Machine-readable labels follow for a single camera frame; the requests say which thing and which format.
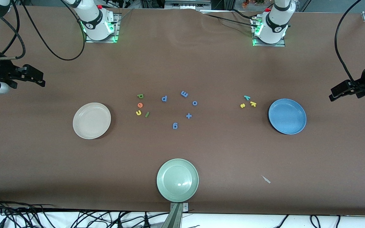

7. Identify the black base cable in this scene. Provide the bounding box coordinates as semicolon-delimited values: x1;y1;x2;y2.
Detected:
200;12;256;27

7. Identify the blue round plate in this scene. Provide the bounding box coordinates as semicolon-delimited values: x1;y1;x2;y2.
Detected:
268;98;307;135

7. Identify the grey equipment box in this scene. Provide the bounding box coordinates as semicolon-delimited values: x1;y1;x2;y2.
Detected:
164;0;212;10

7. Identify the brown table cover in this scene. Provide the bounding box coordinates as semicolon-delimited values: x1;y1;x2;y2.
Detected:
0;6;365;216

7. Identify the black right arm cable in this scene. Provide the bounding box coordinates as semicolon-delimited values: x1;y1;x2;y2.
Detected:
0;0;86;61

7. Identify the green round plate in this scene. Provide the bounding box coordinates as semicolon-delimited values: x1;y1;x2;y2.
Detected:
157;158;199;203

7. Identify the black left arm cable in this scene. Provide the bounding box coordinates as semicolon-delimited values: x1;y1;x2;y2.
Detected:
335;0;365;83

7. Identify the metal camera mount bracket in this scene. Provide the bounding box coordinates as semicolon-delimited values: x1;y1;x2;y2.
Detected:
161;203;189;228

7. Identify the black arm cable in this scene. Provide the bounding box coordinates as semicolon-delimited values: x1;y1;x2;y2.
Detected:
335;0;365;83
0;0;86;61

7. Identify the beige round plate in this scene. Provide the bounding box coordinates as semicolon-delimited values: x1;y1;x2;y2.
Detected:
73;102;112;140

